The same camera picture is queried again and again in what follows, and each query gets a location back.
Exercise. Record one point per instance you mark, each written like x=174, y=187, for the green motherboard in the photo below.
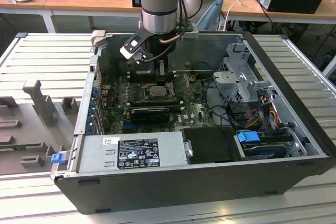
x=194, y=113

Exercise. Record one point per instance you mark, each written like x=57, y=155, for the CPU socket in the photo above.
x=146, y=94

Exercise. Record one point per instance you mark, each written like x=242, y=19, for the black graphics card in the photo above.
x=149, y=116

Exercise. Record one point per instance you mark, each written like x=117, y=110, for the round coin battery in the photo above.
x=193, y=77

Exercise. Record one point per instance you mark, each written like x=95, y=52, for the grey power supply unit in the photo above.
x=92, y=153

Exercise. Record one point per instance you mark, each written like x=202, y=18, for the grey metal disk bay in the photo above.
x=231, y=82

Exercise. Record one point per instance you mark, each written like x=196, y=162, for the silver square CPU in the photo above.
x=158, y=91

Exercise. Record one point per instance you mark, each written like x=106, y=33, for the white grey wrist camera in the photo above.
x=131, y=48

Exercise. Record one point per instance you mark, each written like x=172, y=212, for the black open PC case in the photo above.
x=157, y=192

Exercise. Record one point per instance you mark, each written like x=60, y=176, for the black plastic shroud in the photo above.
x=207, y=145

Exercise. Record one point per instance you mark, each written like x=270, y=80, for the grey case hinge latch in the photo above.
x=98, y=39

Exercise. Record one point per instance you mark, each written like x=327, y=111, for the black RAM slot row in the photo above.
x=141, y=77
x=157, y=102

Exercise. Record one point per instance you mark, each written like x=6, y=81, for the grey bracket wrist camera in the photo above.
x=191, y=33

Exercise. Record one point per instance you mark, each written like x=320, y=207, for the blue disk carrier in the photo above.
x=248, y=138

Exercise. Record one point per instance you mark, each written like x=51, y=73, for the blue case latch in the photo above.
x=57, y=158

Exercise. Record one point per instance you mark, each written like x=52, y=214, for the grey parts rack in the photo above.
x=39, y=119

